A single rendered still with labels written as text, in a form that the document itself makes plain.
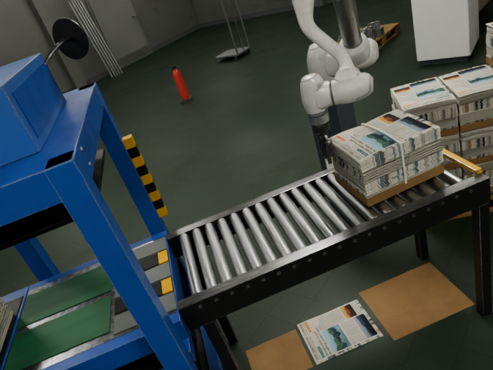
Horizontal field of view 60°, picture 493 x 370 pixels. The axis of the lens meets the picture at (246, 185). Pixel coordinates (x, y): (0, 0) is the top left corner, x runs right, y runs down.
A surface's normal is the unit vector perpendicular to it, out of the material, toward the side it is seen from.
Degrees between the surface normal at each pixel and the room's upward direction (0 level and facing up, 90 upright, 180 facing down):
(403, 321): 0
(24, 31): 90
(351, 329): 1
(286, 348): 0
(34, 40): 90
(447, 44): 90
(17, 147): 90
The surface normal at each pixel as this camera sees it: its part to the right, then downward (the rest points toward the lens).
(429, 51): -0.51, 0.55
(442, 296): -0.29, -0.83
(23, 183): 0.25, 0.42
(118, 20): 0.76, 0.10
